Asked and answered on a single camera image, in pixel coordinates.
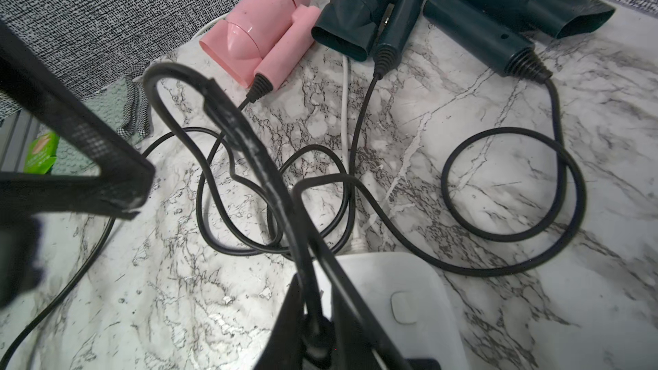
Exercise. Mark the left white power strip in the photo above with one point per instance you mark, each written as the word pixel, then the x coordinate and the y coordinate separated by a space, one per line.
pixel 410 302

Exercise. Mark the green snack packet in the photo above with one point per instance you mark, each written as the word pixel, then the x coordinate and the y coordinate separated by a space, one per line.
pixel 42 154

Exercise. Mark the dark green dryer folded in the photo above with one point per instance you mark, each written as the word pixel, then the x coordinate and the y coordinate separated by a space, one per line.
pixel 362 29

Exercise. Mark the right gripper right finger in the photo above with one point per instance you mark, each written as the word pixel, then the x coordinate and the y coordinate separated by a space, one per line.
pixel 352 349

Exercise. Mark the grey green cloth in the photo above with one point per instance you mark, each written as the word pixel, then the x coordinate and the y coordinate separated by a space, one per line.
pixel 121 105

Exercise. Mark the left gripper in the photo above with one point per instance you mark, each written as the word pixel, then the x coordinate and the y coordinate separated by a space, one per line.
pixel 122 187

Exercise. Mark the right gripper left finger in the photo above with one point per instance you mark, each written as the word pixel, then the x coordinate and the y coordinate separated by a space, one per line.
pixel 284 349

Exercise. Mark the pink dryer left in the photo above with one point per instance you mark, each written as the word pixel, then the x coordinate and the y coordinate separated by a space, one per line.
pixel 260 42

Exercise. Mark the dark green dryer back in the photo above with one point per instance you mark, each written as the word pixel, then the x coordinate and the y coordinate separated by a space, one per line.
pixel 494 31

